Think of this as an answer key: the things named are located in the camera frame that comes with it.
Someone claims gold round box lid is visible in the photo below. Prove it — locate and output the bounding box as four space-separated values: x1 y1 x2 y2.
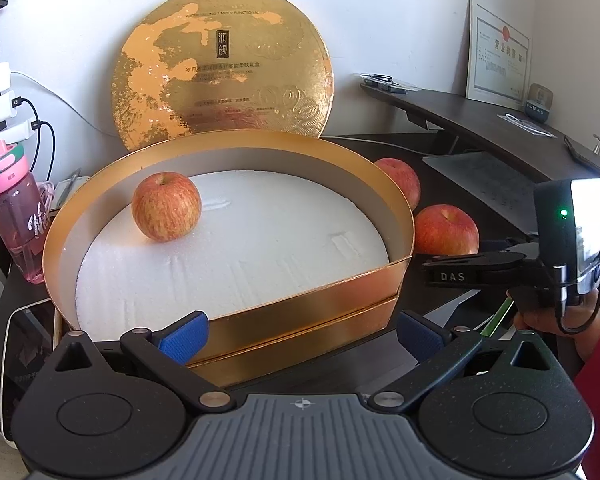
111 0 335 151

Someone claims green pen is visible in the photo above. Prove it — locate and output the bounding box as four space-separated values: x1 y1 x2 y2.
480 297 514 338

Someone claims person right hand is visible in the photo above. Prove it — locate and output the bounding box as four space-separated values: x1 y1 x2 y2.
512 292 600 361

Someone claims small grey desk gadget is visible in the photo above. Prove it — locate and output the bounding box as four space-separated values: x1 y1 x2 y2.
524 84 554 124

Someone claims white foam box insert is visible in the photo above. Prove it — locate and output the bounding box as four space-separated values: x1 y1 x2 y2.
76 170 389 340

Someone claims white framed smartphone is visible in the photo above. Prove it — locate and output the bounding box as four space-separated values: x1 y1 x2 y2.
1 299 55 442

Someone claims clear plastic item on shelf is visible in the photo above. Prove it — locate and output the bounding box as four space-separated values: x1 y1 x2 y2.
360 74 419 94

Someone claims gold heart gift box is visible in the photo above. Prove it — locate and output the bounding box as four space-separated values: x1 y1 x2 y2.
43 130 415 387

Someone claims framed white certificate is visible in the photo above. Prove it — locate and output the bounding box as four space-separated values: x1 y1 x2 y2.
465 0 531 110

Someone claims white bottom charger plug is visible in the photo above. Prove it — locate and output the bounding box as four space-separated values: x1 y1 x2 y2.
0 120 33 145

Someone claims spiral notebook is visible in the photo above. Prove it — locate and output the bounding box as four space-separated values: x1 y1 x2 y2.
50 168 90 211

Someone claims large front red apple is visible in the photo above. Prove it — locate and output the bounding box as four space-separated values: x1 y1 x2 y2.
131 171 202 243

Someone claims pink water bottle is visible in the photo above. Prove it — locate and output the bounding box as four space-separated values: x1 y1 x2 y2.
0 140 53 284

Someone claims dark curved wooden shelf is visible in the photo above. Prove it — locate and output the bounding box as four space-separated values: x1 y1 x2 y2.
361 85 597 184

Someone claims red yellow apple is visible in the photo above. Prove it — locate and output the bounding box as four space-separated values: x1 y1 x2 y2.
415 204 480 256

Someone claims white middle charger plug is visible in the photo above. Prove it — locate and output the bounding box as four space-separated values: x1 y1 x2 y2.
0 90 17 122

